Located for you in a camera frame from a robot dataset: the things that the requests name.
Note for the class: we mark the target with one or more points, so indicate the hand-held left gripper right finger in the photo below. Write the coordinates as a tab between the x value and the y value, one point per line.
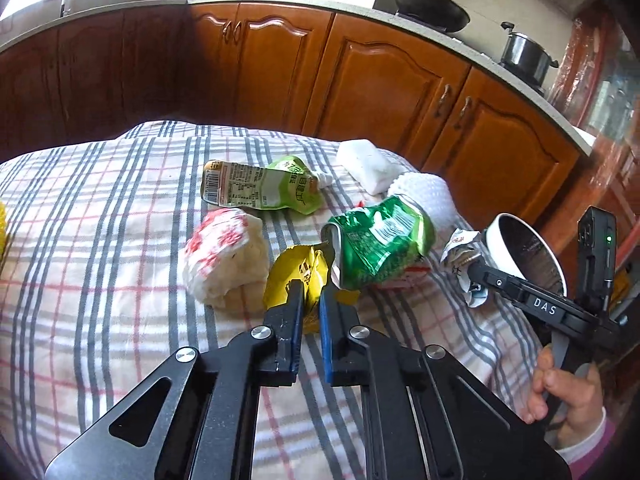
330	342

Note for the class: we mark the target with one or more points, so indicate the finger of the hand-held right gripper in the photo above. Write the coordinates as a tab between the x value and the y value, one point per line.
495	281

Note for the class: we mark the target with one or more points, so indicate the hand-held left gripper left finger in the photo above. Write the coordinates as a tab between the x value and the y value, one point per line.
295	332

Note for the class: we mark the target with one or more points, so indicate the white rimmed black bin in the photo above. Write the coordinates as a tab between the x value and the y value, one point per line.
530	255

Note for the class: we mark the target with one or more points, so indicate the white paper wrapper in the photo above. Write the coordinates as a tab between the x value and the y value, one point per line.
457	250

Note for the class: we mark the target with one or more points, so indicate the yellow snack wrapper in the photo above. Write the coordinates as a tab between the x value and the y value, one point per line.
295	270

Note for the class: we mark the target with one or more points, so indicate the white red plastic bag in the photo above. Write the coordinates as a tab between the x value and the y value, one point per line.
225	255

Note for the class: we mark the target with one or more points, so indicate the white mesh foam sleeve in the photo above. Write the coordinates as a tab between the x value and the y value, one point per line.
430	195

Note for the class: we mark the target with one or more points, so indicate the green foil snack bag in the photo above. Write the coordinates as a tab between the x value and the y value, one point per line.
380	240

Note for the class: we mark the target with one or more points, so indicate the green spouted drink pouch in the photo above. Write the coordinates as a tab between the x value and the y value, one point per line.
260	187

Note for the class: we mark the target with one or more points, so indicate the white foam block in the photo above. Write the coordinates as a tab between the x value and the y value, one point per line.
365	162

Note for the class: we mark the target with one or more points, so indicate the person's right forearm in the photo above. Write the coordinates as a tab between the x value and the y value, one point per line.
592	442

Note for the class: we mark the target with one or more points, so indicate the person's right hand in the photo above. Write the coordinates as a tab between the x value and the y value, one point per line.
575	400

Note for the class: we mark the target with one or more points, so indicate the yellow plastic crate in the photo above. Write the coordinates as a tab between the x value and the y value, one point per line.
621	285

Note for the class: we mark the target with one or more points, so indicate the red framed glass door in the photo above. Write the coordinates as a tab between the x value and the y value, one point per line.
582	65

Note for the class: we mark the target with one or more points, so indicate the plaid checked cloth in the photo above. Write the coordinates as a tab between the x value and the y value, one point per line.
110	260

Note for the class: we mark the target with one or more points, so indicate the steel cooking pot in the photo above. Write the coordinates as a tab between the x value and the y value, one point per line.
525	52

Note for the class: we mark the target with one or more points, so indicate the yellow object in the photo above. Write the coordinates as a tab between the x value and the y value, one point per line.
3	230

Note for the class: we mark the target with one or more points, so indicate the wooden kitchen cabinets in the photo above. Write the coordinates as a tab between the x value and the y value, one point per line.
310	4

